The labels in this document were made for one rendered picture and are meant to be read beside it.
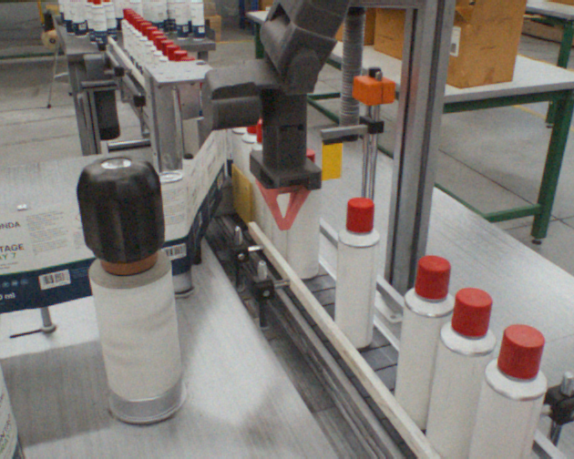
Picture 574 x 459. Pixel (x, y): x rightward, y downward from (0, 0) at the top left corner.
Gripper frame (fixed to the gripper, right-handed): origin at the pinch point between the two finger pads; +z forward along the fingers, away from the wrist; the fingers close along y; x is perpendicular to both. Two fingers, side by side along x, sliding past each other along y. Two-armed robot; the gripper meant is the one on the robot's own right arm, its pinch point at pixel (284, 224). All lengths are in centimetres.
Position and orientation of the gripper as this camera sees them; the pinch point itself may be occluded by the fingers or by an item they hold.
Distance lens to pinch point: 83.8
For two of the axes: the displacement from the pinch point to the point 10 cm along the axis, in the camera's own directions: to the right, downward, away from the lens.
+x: 9.3, -1.7, 3.3
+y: 3.7, 4.2, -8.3
